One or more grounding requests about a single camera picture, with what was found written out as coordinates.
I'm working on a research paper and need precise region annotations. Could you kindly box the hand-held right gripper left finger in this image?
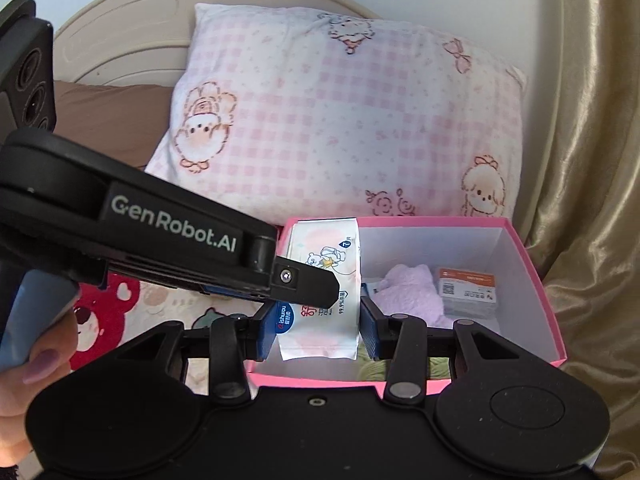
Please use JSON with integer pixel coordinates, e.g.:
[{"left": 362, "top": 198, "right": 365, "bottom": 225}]
[{"left": 116, "top": 301, "right": 287, "bottom": 402}]

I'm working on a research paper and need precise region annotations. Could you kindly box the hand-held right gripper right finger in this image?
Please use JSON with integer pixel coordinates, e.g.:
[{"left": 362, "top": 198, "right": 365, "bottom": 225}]
[{"left": 359, "top": 296, "right": 517, "bottom": 404}]

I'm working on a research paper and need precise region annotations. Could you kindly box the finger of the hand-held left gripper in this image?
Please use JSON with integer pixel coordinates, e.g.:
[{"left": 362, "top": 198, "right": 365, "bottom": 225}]
[
  {"left": 199, "top": 282, "right": 274, "bottom": 304},
  {"left": 271, "top": 255, "right": 342, "bottom": 306}
]

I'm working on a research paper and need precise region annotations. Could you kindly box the green yarn ball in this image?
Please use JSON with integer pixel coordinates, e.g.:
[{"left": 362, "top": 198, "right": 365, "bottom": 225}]
[{"left": 354, "top": 352, "right": 455, "bottom": 380}]

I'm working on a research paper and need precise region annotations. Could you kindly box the white wet wipes pack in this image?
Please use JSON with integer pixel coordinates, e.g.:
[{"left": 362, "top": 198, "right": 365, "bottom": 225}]
[{"left": 277, "top": 216, "right": 363, "bottom": 362}]

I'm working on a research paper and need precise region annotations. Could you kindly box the purple plush toy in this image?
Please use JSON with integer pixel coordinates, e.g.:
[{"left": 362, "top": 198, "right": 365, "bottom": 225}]
[{"left": 372, "top": 263, "right": 447, "bottom": 331}]

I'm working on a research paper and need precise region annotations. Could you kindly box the pink cardboard box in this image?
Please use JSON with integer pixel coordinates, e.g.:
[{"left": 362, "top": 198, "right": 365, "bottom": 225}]
[{"left": 248, "top": 216, "right": 567, "bottom": 395}]

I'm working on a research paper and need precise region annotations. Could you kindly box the clear box orange label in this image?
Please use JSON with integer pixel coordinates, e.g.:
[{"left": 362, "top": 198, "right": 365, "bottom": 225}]
[{"left": 433, "top": 267, "right": 501, "bottom": 320}]

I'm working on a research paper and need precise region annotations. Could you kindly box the person's left hand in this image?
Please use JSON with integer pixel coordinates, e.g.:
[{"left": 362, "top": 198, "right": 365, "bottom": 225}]
[{"left": 0, "top": 319, "right": 80, "bottom": 419}]

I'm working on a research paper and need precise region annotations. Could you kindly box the brown pillow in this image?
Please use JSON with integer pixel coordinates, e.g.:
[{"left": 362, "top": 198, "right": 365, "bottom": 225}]
[{"left": 52, "top": 79, "right": 176, "bottom": 173}]

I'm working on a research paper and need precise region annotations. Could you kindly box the pink checked pillow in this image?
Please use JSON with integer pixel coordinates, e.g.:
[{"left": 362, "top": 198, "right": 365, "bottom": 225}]
[{"left": 144, "top": 2, "right": 528, "bottom": 223}]

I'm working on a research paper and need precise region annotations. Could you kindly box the beige headboard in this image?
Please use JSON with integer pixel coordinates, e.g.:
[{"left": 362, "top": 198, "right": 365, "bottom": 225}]
[{"left": 52, "top": 0, "right": 386, "bottom": 86}]

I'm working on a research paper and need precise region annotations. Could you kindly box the gold curtain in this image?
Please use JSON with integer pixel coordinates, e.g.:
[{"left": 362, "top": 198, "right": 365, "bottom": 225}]
[{"left": 515, "top": 0, "right": 640, "bottom": 480}]

